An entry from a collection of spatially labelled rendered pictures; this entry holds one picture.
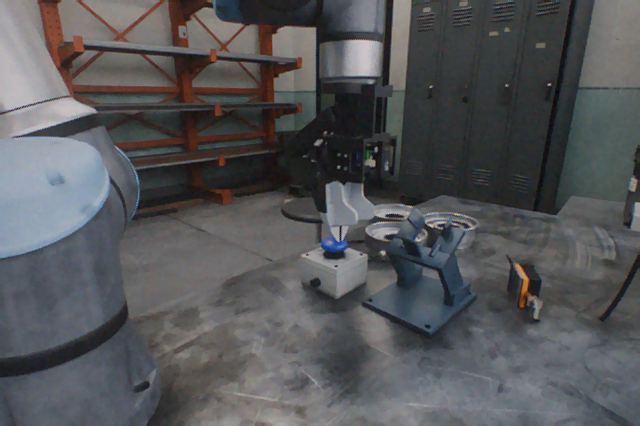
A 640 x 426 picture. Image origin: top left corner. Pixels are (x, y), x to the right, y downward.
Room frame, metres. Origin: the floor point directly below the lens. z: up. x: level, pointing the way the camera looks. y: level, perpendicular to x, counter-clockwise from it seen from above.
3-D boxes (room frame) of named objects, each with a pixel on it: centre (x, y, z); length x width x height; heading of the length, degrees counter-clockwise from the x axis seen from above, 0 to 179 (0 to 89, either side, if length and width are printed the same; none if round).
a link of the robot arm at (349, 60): (0.50, -0.04, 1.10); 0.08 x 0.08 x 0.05
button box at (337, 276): (0.51, -0.02, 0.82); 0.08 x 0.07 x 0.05; 136
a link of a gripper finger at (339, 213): (0.48, -0.03, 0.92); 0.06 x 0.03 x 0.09; 46
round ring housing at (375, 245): (0.63, -0.14, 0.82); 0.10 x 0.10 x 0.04
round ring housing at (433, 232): (0.69, -0.25, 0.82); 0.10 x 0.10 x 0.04
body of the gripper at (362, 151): (0.49, -0.05, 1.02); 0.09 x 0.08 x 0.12; 46
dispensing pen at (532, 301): (0.49, -0.29, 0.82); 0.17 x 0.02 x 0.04; 166
